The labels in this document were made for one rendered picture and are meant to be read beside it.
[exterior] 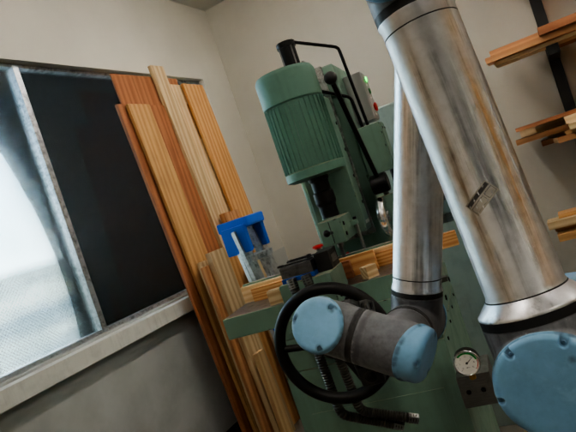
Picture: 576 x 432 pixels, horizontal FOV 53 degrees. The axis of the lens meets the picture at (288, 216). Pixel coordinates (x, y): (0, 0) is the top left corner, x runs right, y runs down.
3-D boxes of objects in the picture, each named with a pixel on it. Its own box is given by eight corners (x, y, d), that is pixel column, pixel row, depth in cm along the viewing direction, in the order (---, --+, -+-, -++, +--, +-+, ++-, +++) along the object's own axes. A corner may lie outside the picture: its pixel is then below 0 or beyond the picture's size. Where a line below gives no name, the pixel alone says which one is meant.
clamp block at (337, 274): (288, 321, 144) (276, 287, 144) (303, 307, 157) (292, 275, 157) (343, 307, 139) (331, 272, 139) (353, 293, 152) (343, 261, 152)
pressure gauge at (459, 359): (459, 386, 136) (449, 353, 136) (460, 380, 140) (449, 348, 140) (487, 381, 134) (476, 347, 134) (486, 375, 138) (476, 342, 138)
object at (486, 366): (465, 410, 139) (455, 378, 139) (465, 389, 151) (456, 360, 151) (501, 403, 136) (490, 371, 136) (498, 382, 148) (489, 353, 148)
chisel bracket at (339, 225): (325, 253, 161) (315, 224, 161) (336, 244, 174) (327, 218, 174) (350, 245, 159) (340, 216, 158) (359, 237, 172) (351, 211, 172)
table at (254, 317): (213, 352, 152) (206, 331, 152) (255, 319, 181) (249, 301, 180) (440, 295, 132) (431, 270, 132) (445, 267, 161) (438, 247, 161)
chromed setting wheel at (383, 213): (384, 241, 168) (370, 201, 167) (389, 234, 179) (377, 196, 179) (393, 237, 167) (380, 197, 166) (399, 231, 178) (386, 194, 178)
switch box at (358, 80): (357, 124, 186) (342, 77, 186) (363, 125, 195) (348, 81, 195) (375, 117, 184) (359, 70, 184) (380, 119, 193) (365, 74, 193)
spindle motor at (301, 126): (280, 189, 159) (244, 81, 158) (298, 184, 175) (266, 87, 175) (339, 168, 153) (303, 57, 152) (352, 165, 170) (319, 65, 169)
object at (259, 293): (255, 302, 174) (250, 290, 174) (256, 300, 176) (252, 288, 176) (459, 244, 154) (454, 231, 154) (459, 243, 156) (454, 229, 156)
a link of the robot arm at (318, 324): (336, 363, 88) (279, 345, 92) (359, 362, 99) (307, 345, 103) (351, 303, 89) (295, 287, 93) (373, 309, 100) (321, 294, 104)
